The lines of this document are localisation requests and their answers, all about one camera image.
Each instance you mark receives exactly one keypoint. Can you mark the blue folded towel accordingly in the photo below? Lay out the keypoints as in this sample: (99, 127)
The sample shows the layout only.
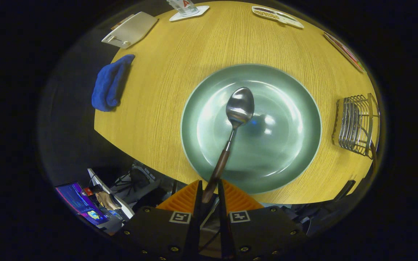
(107, 85)

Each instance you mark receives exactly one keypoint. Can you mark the black backdrop cloth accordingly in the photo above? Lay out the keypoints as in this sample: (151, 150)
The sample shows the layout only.
(71, 108)

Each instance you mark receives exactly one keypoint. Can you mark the white square coaster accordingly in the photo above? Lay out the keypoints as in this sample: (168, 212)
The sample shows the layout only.
(200, 11)

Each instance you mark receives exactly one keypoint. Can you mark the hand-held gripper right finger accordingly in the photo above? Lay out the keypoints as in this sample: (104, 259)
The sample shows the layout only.
(225, 232)

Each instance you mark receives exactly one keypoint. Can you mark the white food plate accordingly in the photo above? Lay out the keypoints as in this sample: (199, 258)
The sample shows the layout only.
(345, 50)

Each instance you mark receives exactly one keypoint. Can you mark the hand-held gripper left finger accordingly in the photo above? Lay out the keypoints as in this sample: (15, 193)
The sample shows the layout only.
(194, 232)

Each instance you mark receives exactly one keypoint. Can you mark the white divided dish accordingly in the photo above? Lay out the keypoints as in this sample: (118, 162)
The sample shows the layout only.
(289, 20)

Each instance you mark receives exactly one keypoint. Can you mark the white toaster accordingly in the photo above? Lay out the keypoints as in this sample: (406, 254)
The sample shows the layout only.
(132, 30)

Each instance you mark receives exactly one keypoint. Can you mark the brown toast slice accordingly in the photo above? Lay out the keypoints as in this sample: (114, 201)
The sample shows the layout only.
(122, 21)

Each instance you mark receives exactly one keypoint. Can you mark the clear plastic water bottle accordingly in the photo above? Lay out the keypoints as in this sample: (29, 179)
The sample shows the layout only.
(183, 6)

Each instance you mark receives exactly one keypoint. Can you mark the pale green plate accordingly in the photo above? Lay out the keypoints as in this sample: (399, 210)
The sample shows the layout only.
(285, 145)

